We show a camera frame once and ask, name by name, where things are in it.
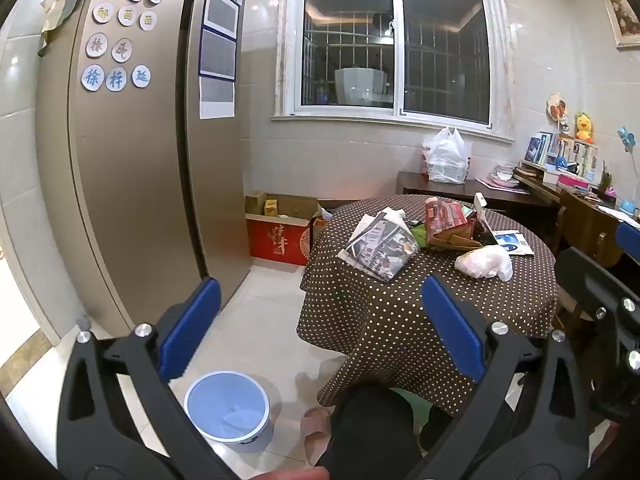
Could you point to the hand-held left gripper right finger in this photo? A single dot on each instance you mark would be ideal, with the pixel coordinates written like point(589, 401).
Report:
point(452, 327)

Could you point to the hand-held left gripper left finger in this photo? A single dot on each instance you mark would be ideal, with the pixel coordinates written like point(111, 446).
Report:
point(192, 327)

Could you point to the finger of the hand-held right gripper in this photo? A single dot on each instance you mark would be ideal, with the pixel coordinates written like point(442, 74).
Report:
point(629, 241)
point(600, 285)

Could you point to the blue plastic wastebasket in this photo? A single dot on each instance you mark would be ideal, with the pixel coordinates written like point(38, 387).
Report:
point(210, 400)

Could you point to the teal cup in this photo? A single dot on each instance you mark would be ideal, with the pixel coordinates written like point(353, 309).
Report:
point(628, 206)

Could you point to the round woven-top table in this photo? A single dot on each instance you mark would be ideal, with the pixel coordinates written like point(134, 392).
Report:
point(400, 320)

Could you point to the crumpled white plastic bag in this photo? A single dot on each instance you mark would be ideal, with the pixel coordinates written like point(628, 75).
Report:
point(482, 262)

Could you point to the blue and white paper packet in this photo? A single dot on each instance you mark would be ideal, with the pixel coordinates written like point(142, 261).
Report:
point(512, 242)

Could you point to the blue pinwheel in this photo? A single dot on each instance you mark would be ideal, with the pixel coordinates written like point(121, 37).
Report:
point(626, 140)

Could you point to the row of books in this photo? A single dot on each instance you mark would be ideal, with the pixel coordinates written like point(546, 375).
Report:
point(570, 155)

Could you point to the folded magazine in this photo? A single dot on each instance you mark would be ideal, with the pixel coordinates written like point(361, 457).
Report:
point(377, 247)

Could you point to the red snack packet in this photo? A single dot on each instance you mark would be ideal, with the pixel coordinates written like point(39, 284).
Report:
point(445, 215)

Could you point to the red cardboard box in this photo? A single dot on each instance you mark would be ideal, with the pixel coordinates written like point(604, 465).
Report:
point(277, 245)

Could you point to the yellow duck toy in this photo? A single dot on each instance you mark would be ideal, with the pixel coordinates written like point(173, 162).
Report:
point(584, 127)

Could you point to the crumpled white tissue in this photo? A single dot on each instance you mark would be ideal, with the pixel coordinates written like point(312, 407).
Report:
point(397, 216)

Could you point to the small white carton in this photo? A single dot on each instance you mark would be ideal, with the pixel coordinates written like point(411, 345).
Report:
point(480, 205)

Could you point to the person's leg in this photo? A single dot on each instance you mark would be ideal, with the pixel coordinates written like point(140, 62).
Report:
point(370, 430)

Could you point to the dark wooden desk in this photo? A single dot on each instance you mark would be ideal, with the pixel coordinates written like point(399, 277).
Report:
point(450, 190)

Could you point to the stack of white bowls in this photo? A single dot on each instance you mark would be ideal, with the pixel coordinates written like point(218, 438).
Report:
point(505, 172)

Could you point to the yellow carton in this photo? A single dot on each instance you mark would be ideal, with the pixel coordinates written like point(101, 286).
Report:
point(271, 207)

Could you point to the beige double door refrigerator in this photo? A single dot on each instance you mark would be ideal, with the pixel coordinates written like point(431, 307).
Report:
point(130, 185)

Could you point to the pink slipper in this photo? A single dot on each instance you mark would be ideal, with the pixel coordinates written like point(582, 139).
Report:
point(315, 435)

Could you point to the white plastic shopping bag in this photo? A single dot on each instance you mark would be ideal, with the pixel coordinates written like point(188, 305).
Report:
point(447, 157)

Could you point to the white paper sheet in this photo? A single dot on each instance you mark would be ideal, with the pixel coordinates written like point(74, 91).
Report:
point(217, 97)

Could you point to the group of round fridge magnets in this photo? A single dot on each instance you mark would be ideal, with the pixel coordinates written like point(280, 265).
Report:
point(97, 77)

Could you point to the white framed window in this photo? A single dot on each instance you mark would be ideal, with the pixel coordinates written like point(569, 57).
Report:
point(395, 60)

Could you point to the dark framed fridge notice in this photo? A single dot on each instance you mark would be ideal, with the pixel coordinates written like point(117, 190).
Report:
point(217, 55)
point(221, 12)

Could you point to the beige paper bag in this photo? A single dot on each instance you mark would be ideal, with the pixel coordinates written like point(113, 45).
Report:
point(57, 5)

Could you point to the cartoon wall ornament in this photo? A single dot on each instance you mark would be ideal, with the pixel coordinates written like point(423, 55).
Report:
point(557, 110)

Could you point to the framed wall picture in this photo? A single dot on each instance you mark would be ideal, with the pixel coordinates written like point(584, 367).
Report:
point(622, 15)

